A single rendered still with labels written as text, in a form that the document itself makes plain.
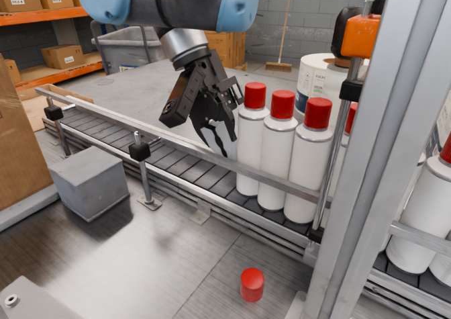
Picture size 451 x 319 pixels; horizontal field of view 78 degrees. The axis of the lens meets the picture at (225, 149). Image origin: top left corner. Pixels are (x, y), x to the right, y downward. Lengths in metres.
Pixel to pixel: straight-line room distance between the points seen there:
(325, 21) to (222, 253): 4.53
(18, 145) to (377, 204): 0.58
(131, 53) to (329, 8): 3.17
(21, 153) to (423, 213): 0.65
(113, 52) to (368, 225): 2.54
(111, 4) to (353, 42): 0.28
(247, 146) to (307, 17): 4.48
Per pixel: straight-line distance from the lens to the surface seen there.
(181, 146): 0.52
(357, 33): 0.27
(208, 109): 0.48
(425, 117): 0.21
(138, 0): 0.40
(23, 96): 1.30
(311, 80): 0.81
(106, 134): 0.78
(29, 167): 0.66
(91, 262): 0.53
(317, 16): 4.85
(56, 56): 4.47
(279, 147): 0.42
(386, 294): 0.48
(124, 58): 2.64
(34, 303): 0.41
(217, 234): 0.52
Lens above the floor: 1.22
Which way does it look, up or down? 31 degrees down
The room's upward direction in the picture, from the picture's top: straight up
